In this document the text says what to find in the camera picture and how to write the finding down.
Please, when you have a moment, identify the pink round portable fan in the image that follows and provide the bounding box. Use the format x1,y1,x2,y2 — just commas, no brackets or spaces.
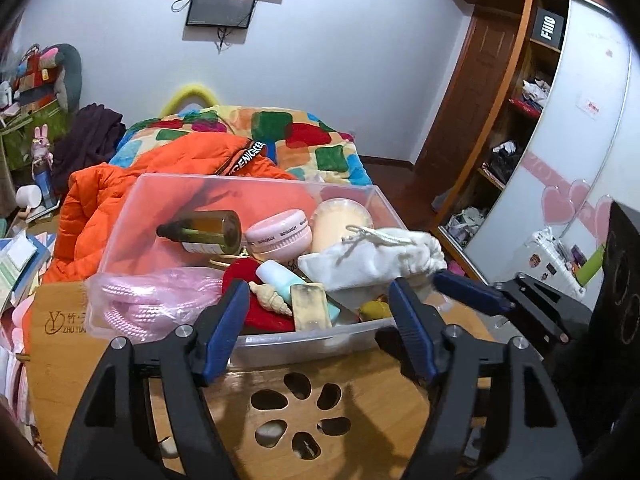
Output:
244,209,312,263

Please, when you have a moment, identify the dark purple garment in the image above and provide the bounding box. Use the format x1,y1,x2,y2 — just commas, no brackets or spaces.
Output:
51,103,126,196

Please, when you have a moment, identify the orange puffer jacket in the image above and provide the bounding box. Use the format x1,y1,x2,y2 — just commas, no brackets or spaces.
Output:
43,132,294,284

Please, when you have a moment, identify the white drawstring pouch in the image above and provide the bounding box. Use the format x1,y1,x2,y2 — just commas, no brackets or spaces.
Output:
297,226,447,292

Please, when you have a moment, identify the pink bunny figure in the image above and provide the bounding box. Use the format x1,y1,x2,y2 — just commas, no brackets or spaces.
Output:
32,124,56,208

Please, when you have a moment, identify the white suitcase with stickers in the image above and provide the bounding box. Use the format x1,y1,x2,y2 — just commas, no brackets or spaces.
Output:
522,226,585,300

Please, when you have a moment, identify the cream lidded tub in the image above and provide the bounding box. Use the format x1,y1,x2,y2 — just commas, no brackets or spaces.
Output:
309,198,373,252

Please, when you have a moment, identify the olive gourd charm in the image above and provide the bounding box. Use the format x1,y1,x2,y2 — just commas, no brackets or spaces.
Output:
358,295,393,322

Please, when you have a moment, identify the red velvet drawstring pouch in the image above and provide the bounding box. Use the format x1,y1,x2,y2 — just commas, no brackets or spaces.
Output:
222,258,295,333

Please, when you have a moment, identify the pink rope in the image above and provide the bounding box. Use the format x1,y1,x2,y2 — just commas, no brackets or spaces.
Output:
86,266,227,344

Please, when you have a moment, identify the beige conch shell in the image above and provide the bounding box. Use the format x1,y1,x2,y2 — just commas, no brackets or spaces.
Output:
248,282,293,316

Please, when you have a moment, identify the mint lotion tube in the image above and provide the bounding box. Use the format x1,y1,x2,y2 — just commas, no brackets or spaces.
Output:
256,260,340,332

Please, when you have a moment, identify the colourful patchwork bed blanket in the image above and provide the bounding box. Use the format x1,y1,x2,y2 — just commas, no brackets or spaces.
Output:
110,105,372,185

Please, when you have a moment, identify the green glass spray bottle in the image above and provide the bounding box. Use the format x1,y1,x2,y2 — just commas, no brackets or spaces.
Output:
156,210,243,256

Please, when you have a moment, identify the yellow curved headboard cushion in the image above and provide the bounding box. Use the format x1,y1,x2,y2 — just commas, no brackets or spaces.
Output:
158,82,219,118

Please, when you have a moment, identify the clear plastic storage bin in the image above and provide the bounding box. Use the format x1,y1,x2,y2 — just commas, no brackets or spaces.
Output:
85,174,446,368

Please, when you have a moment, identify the small black wall monitor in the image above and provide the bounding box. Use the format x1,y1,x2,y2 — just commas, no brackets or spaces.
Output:
186,0,256,29

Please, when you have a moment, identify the stack of books and papers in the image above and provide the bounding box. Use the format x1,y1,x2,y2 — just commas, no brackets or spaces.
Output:
1,231,51,313

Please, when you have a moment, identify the wooden wardrobe shelf unit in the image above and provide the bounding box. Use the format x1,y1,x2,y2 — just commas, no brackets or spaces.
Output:
414,0,572,261

